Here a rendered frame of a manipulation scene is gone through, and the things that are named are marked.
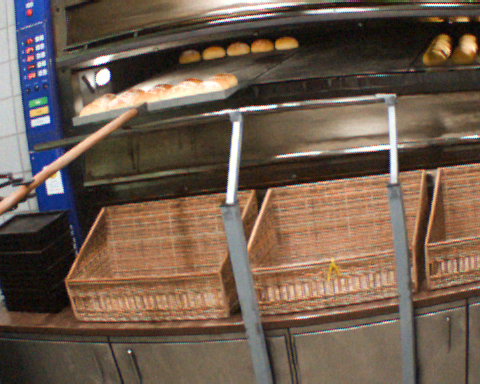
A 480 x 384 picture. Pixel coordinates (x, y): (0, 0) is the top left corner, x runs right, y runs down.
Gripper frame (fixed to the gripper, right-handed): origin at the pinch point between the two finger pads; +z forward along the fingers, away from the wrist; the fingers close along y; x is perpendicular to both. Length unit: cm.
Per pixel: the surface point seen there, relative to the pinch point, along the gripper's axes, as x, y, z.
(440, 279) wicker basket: -66, 57, 96
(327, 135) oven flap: -116, 19, 54
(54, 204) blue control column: -115, 31, -47
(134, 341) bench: -63, 67, -4
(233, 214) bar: -57, 26, 38
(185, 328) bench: -62, 62, 15
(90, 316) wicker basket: -68, 59, -21
